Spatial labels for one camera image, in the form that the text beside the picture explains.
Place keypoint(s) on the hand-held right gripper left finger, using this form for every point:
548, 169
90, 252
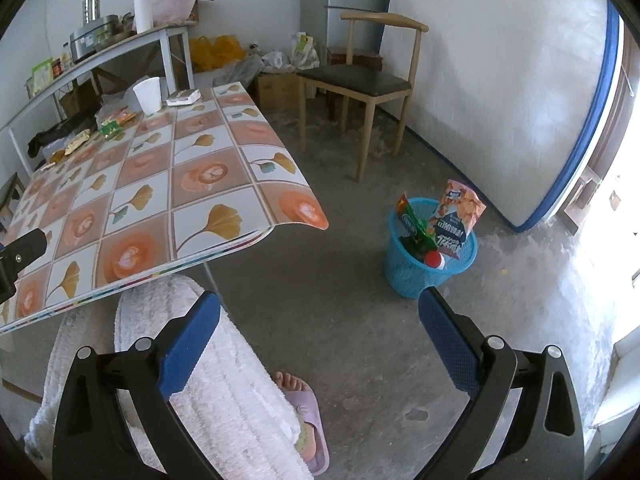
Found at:
190, 340

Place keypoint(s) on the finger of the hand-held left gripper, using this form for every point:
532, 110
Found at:
27, 250

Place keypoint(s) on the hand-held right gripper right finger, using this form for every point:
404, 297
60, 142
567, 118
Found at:
447, 335

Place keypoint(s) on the blue plastic basket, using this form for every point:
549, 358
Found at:
410, 275

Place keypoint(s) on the green red snack bag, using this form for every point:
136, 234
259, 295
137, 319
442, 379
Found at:
412, 222

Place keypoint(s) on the wooden stool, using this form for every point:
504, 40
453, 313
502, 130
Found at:
11, 197

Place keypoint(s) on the white bottle with red cap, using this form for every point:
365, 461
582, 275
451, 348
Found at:
434, 260

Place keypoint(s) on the yellow snack packet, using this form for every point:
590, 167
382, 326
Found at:
77, 141

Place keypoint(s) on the black cloth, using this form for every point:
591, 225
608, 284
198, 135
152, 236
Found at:
57, 132

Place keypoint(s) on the purple slipper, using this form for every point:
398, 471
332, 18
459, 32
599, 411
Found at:
312, 410

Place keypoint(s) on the small green packet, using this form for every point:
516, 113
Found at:
111, 130

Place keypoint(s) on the table with patterned tablecloth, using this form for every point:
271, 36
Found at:
200, 180

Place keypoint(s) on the orange snack packet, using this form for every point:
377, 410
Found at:
116, 116

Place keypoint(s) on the white plastic bag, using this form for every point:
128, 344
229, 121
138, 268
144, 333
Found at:
276, 61
117, 102

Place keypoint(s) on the green white packet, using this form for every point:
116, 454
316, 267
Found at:
42, 76

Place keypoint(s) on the small dark jar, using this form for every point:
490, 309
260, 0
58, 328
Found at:
57, 67

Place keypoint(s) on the white paper cup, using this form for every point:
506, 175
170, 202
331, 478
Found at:
147, 96

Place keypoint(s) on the small gold white box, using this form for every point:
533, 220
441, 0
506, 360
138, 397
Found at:
183, 97

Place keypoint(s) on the round metal pot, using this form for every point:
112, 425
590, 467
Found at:
92, 39

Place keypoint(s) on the white side table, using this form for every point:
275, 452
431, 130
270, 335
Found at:
125, 40

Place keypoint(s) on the steel cylinder container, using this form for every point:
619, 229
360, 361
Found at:
92, 9

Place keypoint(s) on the white mattress with blue edge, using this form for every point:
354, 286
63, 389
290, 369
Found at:
490, 85

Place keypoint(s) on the white paper towel roll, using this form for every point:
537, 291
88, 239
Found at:
143, 14

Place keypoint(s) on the cardboard box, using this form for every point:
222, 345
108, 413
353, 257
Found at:
279, 92

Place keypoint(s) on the wooden chair with black seat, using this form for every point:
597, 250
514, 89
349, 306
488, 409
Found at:
360, 80

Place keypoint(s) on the grey plastic bag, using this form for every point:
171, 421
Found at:
237, 71

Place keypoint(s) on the yellow plastic bag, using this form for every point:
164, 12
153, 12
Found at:
217, 52

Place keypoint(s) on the pink plastic bag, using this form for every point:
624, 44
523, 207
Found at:
172, 5

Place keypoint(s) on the white green shopping bag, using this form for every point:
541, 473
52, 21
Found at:
305, 51

